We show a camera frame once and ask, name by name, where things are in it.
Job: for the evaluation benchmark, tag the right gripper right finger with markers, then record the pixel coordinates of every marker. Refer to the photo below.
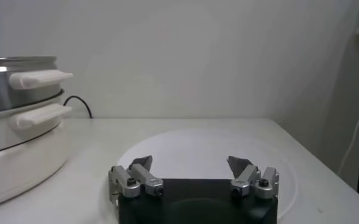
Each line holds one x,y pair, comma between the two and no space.
249,176

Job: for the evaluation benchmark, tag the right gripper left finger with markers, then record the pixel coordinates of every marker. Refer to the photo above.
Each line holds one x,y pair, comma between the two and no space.
142,175

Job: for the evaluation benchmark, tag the white table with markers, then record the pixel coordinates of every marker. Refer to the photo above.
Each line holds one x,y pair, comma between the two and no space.
90,188

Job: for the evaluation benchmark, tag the white round plate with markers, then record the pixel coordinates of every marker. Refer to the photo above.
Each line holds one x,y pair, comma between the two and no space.
197,152

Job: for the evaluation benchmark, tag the white electric cooker base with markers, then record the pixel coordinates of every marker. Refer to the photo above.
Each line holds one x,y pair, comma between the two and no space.
20,164

